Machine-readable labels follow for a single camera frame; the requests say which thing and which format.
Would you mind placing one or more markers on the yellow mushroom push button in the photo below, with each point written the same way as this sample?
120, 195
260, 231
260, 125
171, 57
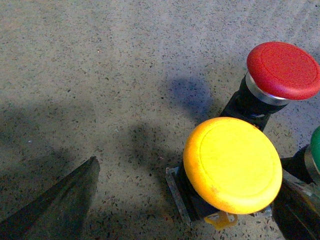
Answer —
229, 168

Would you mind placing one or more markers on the red mushroom push button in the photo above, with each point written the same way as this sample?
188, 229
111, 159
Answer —
277, 74

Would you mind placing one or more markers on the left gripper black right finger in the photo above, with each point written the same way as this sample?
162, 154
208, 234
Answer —
296, 211

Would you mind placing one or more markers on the green mushroom push button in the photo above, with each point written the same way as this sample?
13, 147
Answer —
305, 164

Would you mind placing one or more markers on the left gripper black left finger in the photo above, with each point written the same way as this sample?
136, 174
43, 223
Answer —
60, 212

